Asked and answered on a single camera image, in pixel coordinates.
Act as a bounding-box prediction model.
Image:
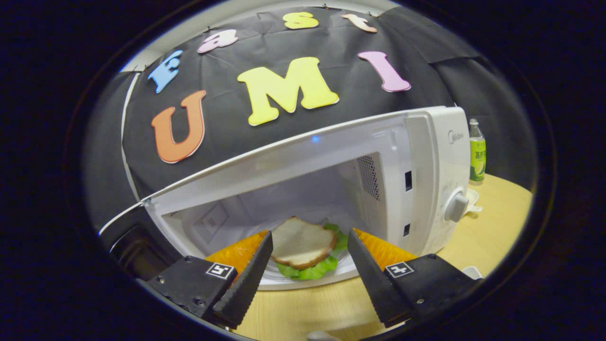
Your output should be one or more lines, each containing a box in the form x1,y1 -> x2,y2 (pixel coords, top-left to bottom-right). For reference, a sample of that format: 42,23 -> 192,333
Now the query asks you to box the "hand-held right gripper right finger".
347,228 -> 479,328

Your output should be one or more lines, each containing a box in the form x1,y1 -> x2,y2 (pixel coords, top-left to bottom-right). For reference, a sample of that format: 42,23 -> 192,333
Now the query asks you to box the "black backdrop cloth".
85,5 -> 538,228

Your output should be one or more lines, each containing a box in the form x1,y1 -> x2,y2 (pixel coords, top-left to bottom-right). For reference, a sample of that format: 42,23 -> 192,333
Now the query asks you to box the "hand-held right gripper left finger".
142,230 -> 274,328

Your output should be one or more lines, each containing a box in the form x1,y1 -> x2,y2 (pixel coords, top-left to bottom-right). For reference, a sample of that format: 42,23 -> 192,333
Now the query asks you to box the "bread lettuce sandwich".
270,216 -> 349,281

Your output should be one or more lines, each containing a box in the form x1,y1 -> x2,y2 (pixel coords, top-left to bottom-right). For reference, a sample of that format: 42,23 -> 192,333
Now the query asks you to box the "green label drink bottle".
469,118 -> 487,186

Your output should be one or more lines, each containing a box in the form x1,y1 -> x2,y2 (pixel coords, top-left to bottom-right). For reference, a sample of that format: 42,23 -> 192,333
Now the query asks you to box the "white divided grain dish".
466,188 -> 483,214

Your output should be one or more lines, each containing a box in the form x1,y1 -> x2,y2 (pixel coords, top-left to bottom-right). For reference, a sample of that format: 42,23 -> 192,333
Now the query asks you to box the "white microwave oven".
98,106 -> 472,290

